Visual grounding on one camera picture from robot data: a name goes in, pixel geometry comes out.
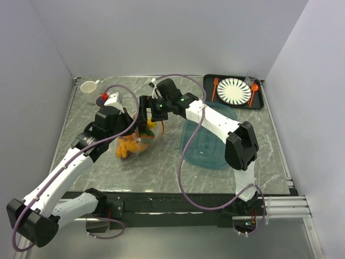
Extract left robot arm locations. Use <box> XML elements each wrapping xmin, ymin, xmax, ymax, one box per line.
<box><xmin>6</xmin><ymin>106</ymin><xmax>137</xmax><ymax>252</ymax></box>

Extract orange plastic fork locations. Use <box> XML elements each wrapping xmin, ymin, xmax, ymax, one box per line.
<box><xmin>211</xmin><ymin>78</ymin><xmax>219</xmax><ymax>102</ymax></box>

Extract orange dried fruit pieces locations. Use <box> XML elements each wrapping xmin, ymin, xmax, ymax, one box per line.
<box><xmin>115</xmin><ymin>138</ymin><xmax>139</xmax><ymax>159</ymax></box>

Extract black base frame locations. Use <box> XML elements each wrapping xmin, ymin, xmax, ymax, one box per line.
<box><xmin>74</xmin><ymin>188</ymin><xmax>270</xmax><ymax>233</ymax></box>

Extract clear drinking glass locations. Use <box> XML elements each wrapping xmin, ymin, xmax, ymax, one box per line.
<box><xmin>244</xmin><ymin>71</ymin><xmax>257</xmax><ymax>87</ymax></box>

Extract teal transparent food tray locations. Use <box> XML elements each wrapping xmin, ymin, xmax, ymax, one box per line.
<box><xmin>180</xmin><ymin>102</ymin><xmax>237</xmax><ymax>169</ymax></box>

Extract clear zip top bag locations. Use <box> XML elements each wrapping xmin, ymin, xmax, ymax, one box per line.
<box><xmin>115</xmin><ymin>118</ymin><xmax>165</xmax><ymax>161</ymax></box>

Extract white striped plate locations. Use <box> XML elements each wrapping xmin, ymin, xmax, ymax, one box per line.
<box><xmin>217</xmin><ymin>78</ymin><xmax>252</xmax><ymax>106</ymax></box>

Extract white mug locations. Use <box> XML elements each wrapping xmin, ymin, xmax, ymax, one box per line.
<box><xmin>80</xmin><ymin>80</ymin><xmax>101</xmax><ymax>104</ymax></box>

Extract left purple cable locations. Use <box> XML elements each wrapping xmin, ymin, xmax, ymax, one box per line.
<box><xmin>11</xmin><ymin>84</ymin><xmax>141</xmax><ymax>252</ymax></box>

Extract beige mug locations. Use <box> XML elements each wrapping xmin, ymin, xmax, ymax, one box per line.
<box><xmin>95</xmin><ymin>96</ymin><xmax>106</xmax><ymax>107</ymax></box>

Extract green avocado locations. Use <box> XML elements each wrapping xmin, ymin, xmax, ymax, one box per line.
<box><xmin>140</xmin><ymin>128</ymin><xmax>155</xmax><ymax>139</ymax></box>

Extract purple cable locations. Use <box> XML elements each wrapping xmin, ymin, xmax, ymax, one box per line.
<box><xmin>152</xmin><ymin>74</ymin><xmax>267</xmax><ymax>236</ymax></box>
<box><xmin>11</xmin><ymin>84</ymin><xmax>141</xmax><ymax>252</ymax></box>

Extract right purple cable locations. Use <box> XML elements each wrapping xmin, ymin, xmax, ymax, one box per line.
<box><xmin>152</xmin><ymin>74</ymin><xmax>267</xmax><ymax>236</ymax></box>

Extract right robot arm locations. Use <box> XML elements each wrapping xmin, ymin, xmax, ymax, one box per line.
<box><xmin>137</xmin><ymin>78</ymin><xmax>259</xmax><ymax>215</ymax></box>

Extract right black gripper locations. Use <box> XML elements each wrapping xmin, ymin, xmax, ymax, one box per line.
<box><xmin>136</xmin><ymin>96</ymin><xmax>172</xmax><ymax>123</ymax></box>

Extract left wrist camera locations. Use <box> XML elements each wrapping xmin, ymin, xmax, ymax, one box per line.
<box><xmin>104</xmin><ymin>92</ymin><xmax>123</xmax><ymax>110</ymax></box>

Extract orange plastic spoon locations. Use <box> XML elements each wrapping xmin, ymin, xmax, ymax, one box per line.
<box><xmin>247</xmin><ymin>83</ymin><xmax>259</xmax><ymax>107</ymax></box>

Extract yellow corn cob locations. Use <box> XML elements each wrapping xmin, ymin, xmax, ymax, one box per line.
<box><xmin>147</xmin><ymin>120</ymin><xmax>157</xmax><ymax>130</ymax></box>

